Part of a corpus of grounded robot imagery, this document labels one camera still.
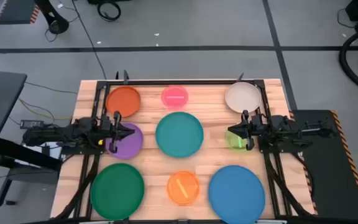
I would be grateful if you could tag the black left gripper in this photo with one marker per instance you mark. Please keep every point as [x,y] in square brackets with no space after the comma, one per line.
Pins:
[117,137]

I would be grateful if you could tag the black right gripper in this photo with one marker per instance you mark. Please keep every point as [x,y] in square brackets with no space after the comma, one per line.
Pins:
[248,134]

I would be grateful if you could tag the small translucent green plate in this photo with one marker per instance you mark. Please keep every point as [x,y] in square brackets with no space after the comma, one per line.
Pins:
[233,143]

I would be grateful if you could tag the purple plastic plate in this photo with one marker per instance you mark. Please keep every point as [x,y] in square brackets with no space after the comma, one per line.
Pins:
[132,146]

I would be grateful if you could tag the opaque orange plastic plate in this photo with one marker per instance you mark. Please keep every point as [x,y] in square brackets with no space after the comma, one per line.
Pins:
[123,99]

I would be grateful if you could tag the beige plastic plate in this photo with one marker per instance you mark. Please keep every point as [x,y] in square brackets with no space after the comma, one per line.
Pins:
[242,96]

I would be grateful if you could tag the large teal plastic plate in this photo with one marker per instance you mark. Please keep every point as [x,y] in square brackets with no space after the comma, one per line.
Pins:
[179,133]

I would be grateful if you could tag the large dark green plate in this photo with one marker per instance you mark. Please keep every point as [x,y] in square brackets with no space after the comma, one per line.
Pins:
[117,191]

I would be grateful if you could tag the small translucent pink plate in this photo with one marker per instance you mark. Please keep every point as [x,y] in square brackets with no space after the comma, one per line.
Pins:
[174,91]

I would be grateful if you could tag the large blue plastic plate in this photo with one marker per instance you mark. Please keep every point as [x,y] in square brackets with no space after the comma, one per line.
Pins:
[236,194]

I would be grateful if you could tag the small translucent orange plate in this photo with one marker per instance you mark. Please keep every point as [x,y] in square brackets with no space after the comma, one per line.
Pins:
[177,194]

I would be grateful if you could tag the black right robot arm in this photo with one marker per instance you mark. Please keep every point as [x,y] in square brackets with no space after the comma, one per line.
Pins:
[280,127]

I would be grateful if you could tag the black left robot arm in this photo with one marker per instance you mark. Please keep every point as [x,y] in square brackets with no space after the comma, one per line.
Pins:
[57,133]

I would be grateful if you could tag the small yellow tag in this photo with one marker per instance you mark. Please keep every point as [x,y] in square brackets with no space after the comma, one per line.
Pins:
[100,142]

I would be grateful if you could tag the black table clamp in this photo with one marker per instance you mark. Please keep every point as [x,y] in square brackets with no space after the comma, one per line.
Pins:
[240,77]
[125,77]

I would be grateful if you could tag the white paper sheet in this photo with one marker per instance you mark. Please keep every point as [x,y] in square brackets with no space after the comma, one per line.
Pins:
[37,152]

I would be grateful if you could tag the black power adapter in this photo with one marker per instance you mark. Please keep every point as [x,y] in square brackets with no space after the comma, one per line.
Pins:
[31,124]

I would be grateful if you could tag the large black hazard-striped platform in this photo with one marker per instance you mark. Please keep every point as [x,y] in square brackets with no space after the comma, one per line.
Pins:
[328,186]

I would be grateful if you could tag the black stand base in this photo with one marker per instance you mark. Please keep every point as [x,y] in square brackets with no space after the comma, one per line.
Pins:
[56,25]

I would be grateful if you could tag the small black floor object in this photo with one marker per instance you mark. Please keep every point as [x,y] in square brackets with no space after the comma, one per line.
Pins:
[10,203]

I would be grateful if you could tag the small black hazard-striped mat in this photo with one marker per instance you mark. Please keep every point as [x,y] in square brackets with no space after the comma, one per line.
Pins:
[14,12]

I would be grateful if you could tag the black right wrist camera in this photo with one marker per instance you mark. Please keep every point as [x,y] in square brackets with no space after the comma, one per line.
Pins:
[256,121]

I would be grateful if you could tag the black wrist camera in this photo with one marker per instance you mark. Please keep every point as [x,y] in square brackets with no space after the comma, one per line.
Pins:
[256,121]
[106,122]

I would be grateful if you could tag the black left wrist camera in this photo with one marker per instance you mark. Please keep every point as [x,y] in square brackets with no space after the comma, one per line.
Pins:
[106,122]

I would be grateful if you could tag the black aluminium table frame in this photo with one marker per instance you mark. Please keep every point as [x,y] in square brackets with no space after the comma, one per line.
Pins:
[182,82]

